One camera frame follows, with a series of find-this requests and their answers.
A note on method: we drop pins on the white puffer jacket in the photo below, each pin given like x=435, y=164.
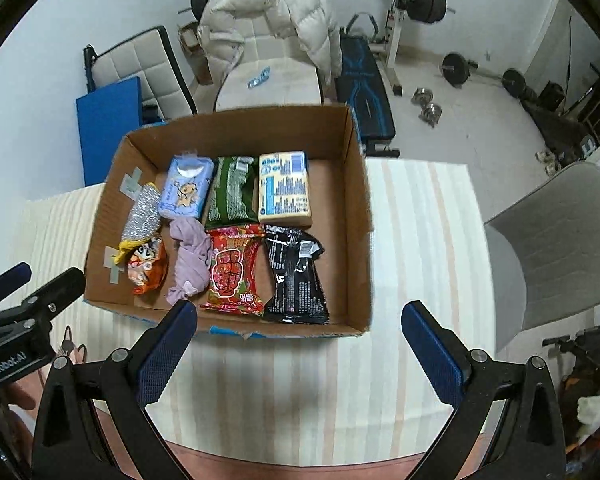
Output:
x=228, y=29

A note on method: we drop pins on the grey upholstered chair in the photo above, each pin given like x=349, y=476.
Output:
x=545, y=253

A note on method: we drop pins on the black snack bag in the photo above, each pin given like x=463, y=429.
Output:
x=298, y=294

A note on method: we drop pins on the striped tablecloth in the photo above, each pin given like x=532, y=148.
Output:
x=348, y=400

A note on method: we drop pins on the green snack bag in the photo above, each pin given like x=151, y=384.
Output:
x=230, y=199

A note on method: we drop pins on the blue cartoon tissue pack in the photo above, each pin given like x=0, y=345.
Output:
x=186, y=188

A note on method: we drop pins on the purple cloth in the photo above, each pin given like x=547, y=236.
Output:
x=193, y=259

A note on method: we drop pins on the blue item on chair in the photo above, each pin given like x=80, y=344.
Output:
x=260, y=79

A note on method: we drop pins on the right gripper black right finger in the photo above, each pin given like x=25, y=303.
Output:
x=528, y=440

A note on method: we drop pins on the red floral snack bag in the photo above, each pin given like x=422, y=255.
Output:
x=232, y=287

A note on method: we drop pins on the white cushioned chair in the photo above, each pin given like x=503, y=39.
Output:
x=294, y=78

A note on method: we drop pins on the brown cardboard box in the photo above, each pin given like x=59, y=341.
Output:
x=339, y=200

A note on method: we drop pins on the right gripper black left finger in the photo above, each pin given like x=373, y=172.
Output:
x=69, y=442

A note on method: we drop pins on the white squat rack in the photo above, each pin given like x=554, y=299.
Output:
x=385, y=48

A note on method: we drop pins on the left human hand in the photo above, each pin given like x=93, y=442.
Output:
x=17, y=395

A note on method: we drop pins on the blue mat board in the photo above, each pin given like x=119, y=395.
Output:
x=104, y=117

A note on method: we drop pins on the chrome dumbbell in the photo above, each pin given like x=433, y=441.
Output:
x=430, y=111

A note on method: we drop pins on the orange red snack bag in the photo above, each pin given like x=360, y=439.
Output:
x=147, y=267

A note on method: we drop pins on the yellow tissue pack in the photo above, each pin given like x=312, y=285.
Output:
x=284, y=198

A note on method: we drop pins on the folded white chair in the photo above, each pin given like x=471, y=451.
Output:
x=150, y=57

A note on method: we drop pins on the black barbell on floor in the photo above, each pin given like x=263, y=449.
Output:
x=457, y=70

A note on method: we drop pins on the black blue weight bench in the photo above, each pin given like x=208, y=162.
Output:
x=360, y=87

